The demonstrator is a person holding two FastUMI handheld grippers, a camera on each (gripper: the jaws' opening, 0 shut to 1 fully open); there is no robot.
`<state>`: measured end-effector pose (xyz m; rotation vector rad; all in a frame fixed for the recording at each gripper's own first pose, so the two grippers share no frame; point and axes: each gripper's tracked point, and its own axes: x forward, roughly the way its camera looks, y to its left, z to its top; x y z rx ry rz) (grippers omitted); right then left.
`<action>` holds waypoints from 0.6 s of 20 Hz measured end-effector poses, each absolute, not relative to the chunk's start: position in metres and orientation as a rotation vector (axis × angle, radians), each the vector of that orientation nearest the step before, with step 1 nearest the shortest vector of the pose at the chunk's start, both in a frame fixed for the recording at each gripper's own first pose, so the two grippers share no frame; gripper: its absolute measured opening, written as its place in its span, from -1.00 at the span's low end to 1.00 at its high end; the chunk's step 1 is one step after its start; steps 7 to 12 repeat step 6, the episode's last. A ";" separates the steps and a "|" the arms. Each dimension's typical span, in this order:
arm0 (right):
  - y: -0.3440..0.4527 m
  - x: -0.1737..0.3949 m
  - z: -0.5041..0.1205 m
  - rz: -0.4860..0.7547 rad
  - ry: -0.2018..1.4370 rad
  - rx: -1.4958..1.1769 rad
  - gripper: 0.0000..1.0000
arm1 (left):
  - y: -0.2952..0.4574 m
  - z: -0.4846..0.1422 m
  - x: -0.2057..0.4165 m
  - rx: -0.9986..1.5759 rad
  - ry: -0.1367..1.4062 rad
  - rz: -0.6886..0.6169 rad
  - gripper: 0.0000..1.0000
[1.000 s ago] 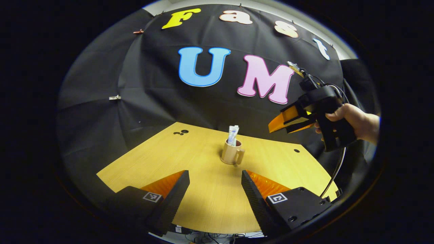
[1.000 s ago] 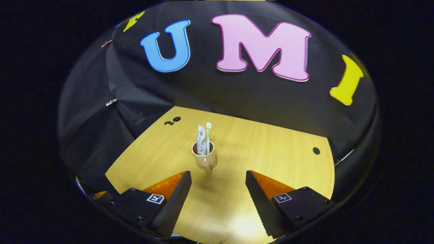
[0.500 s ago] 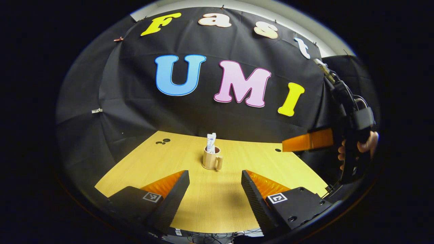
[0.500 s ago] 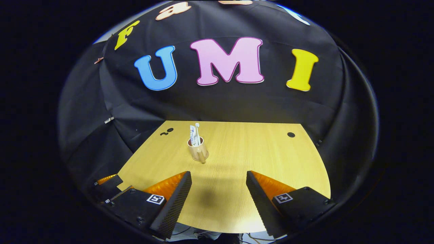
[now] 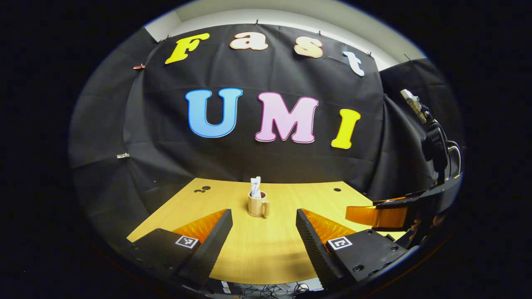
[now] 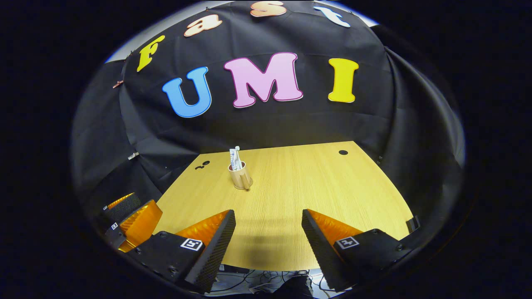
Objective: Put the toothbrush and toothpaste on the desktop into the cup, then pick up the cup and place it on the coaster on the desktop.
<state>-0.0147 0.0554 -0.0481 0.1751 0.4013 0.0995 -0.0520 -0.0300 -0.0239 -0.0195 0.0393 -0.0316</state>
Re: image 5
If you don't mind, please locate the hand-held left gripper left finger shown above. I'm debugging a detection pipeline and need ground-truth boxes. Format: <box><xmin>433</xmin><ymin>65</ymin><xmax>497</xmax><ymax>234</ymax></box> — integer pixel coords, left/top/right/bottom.
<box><xmin>125</xmin><ymin>208</ymin><xmax>233</xmax><ymax>291</ymax></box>

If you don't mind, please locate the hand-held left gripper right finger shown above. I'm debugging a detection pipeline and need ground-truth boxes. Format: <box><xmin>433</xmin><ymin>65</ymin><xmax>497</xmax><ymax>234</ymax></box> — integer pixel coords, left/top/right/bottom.
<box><xmin>296</xmin><ymin>208</ymin><xmax>410</xmax><ymax>291</ymax></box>

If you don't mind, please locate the beige cup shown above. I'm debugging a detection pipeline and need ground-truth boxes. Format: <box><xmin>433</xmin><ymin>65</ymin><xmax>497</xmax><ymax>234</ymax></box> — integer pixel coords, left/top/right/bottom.
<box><xmin>247</xmin><ymin>191</ymin><xmax>271</xmax><ymax>218</ymax></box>

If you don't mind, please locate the wooden desktop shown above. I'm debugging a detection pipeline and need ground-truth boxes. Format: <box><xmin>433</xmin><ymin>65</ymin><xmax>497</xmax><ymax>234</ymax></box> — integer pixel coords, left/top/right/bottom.
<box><xmin>127</xmin><ymin>178</ymin><xmax>406</xmax><ymax>287</ymax></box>

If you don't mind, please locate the black backdrop cloth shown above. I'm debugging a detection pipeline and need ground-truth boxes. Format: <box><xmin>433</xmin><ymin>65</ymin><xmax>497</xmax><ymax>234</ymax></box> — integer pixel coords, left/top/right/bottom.
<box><xmin>69</xmin><ymin>24</ymin><xmax>464</xmax><ymax>250</ymax></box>

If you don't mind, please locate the tangle of black cables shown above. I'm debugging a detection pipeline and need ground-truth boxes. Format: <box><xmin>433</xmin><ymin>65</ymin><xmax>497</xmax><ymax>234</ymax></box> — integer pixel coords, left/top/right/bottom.
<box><xmin>239</xmin><ymin>282</ymin><xmax>320</xmax><ymax>299</ymax></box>

